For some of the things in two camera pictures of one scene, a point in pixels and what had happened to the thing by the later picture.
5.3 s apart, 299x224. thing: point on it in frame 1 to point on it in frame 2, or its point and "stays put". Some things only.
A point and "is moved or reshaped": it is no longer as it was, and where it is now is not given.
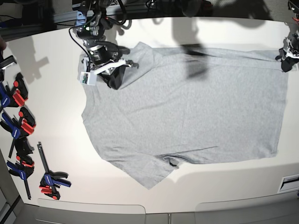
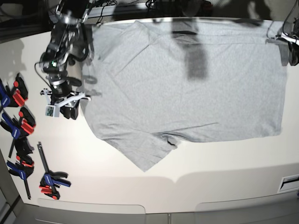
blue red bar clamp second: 18,127 stays put
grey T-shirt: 179,107 is moved or reshaped
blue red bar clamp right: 48,184 stays put
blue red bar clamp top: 16,96 stays put
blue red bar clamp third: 23,168 stays put
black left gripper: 99,54 to 67,100
